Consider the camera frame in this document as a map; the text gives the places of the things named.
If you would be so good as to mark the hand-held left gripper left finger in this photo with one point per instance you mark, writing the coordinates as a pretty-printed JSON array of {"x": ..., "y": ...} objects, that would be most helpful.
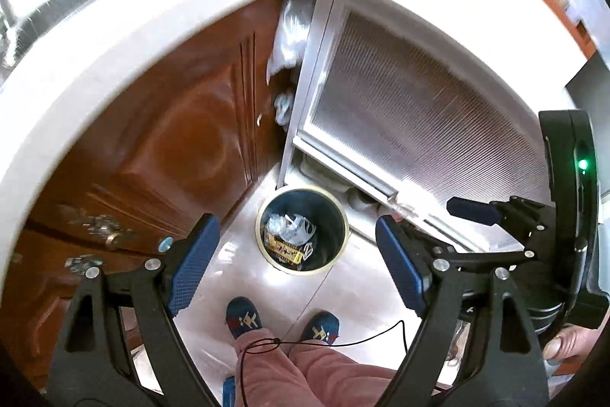
[{"x": 193, "y": 264}]

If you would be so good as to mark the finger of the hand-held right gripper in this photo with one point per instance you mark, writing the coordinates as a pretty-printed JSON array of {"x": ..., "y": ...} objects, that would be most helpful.
[
  {"x": 472, "y": 211},
  {"x": 486, "y": 258}
]

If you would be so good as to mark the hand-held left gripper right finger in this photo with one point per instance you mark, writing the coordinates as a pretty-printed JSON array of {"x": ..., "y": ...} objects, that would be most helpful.
[{"x": 400, "y": 264}]

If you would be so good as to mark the round dark trash bin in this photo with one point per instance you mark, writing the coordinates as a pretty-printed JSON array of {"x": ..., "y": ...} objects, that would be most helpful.
[{"x": 329, "y": 216}]

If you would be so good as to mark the yellow snack packet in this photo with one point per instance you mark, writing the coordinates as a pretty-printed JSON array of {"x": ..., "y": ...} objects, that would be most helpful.
[{"x": 283, "y": 250}]

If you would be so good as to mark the person's right hand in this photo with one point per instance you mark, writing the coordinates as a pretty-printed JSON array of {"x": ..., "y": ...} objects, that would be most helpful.
[{"x": 567, "y": 342}]

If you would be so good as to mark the blue patterned slipper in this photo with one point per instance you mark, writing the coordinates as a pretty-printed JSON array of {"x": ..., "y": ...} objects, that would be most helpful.
[
  {"x": 244, "y": 319},
  {"x": 320, "y": 329}
]

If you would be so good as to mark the white cabinet with ribbed door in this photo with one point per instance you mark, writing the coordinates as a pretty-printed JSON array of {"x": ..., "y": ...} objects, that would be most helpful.
[{"x": 405, "y": 102}]

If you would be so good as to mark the brown wooden cabinet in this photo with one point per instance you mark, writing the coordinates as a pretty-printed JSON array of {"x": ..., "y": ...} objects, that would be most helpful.
[{"x": 167, "y": 125}]

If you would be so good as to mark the pink trousers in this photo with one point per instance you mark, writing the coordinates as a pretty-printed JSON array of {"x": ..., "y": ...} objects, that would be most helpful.
[{"x": 309, "y": 373}]

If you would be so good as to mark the bluish plastic bag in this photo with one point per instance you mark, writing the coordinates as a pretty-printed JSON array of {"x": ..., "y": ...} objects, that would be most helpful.
[{"x": 283, "y": 106}]

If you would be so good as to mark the hanging clear plastic bag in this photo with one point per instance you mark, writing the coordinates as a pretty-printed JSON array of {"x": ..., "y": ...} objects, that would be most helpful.
[{"x": 290, "y": 35}]

